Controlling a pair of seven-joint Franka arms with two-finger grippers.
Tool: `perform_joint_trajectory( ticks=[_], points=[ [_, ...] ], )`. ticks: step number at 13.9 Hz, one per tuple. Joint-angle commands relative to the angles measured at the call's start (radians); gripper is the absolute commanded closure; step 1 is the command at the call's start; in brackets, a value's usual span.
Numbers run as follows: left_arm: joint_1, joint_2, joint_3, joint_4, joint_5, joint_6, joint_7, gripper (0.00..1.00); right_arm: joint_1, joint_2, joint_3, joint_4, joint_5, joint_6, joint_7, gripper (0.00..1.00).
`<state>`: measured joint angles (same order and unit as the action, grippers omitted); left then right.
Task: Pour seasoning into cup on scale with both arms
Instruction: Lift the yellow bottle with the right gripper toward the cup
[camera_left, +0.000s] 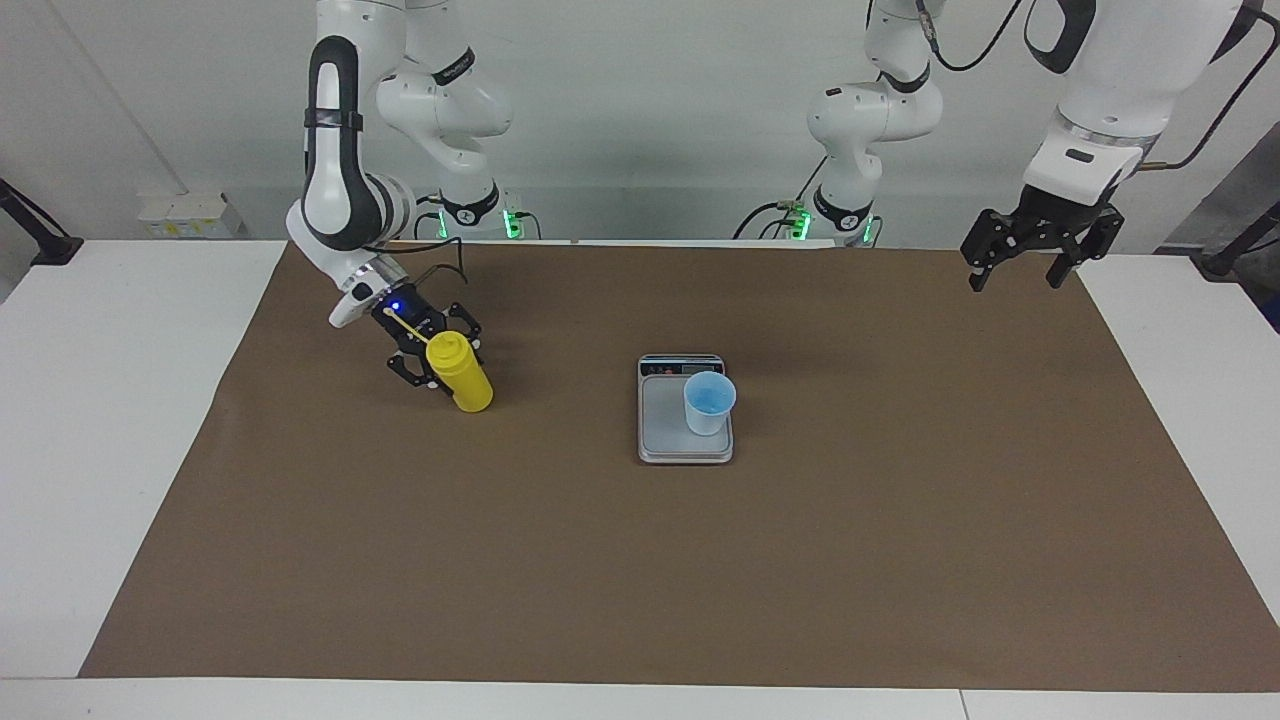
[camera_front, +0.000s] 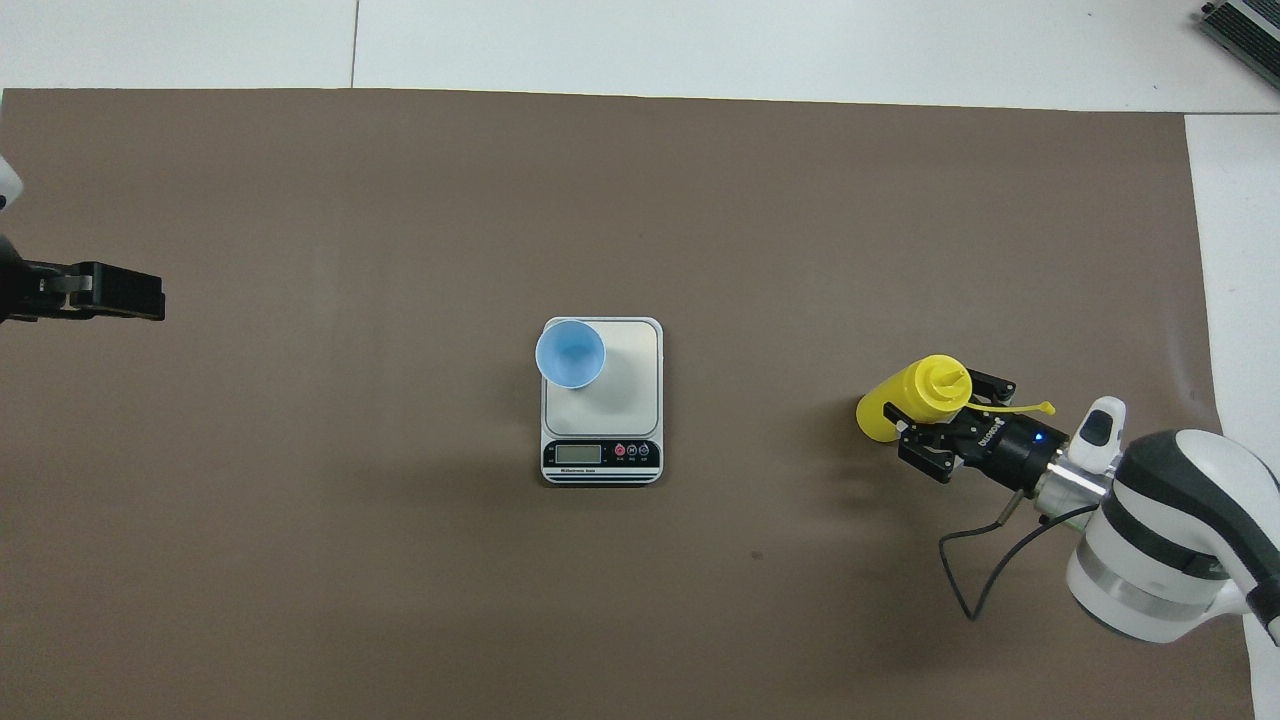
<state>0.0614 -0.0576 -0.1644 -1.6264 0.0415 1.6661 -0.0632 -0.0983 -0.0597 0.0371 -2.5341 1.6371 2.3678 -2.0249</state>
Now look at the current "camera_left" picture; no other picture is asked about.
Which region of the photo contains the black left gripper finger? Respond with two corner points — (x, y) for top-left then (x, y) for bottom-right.
(1047, 205), (1123, 289)
(960, 208), (1026, 291)

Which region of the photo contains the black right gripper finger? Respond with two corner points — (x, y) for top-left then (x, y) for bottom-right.
(440, 302), (481, 349)
(388, 348), (439, 389)

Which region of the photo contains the yellow squeeze seasoning bottle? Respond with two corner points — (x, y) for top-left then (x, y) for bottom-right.
(385, 310), (494, 414)

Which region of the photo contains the blue plastic cup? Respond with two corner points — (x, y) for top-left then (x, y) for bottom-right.
(684, 372), (738, 437)

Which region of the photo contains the silver digital kitchen scale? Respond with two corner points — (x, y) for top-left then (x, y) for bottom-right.
(637, 354), (734, 465)

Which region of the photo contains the black clamp stand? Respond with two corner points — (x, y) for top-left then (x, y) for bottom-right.
(0, 178), (84, 267)
(1197, 200), (1280, 279)

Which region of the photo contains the brown paper table mat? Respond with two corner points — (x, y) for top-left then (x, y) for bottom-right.
(78, 240), (1280, 693)

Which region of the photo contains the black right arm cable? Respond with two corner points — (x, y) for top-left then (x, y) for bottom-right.
(385, 235), (471, 293)

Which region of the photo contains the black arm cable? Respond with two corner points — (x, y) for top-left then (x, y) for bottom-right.
(385, 235), (471, 293)
(915, 0), (1280, 171)

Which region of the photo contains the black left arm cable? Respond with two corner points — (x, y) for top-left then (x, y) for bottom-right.
(915, 0), (1280, 171)

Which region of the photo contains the white wall socket box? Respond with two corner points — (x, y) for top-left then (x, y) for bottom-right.
(138, 193), (244, 239)

